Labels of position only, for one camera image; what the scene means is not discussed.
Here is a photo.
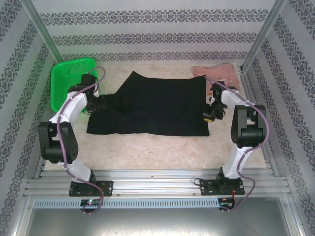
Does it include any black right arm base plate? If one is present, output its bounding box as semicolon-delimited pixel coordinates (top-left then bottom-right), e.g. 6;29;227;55
200;177;245;197

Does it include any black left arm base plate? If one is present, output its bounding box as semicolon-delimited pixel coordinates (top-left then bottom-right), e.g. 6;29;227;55
68;180;114;198

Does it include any green plastic basket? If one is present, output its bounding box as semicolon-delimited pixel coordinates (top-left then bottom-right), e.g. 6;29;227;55
50;57;102;114

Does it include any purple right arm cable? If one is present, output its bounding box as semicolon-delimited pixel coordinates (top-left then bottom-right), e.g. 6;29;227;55
204;75;271;215

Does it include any black t-shirt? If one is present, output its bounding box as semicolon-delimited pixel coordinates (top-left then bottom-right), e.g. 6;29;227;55
86;70;211;138

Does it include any grey sheet metal panel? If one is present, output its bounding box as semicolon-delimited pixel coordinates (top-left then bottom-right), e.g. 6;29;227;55
14;196;311;236

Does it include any aluminium mounting rail bed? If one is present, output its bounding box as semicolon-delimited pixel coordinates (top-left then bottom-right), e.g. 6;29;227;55
23;168;293;198

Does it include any pink printed t-shirt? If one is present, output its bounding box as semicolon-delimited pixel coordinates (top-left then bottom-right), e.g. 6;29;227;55
191;63;240;91

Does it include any aluminium frame post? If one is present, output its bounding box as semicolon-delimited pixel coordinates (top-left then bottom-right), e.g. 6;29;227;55
21;0;65;64
239;0;287;72

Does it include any grey slotted cable duct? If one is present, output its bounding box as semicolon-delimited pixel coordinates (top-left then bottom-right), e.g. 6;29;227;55
32;197;220;208

